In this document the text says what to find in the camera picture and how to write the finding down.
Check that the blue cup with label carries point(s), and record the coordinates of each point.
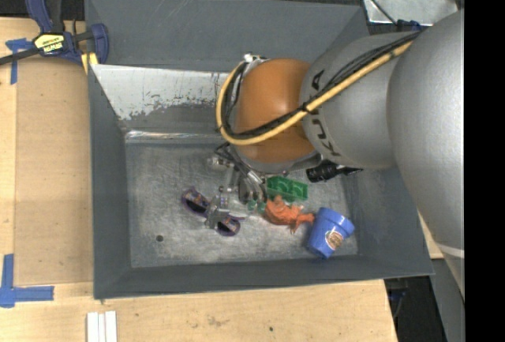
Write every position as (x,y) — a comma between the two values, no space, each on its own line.
(325,228)

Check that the pale wood board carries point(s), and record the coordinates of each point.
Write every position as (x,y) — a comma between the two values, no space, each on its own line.
(51,174)

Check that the green plastic block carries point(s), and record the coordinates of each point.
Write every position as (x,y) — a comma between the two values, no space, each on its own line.
(288,188)

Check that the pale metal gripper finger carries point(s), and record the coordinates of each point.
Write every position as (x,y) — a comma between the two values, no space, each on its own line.
(225,201)
(216,219)

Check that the purple sunglasses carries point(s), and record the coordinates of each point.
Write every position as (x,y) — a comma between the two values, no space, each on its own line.
(194,201)

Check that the black cylinder on white bracket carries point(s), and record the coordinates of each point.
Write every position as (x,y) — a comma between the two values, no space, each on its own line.
(324,172)

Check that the grey metal bin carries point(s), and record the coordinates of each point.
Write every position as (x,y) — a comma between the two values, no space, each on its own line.
(165,182)

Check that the orange toy animal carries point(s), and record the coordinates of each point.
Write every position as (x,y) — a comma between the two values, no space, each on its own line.
(282,214)

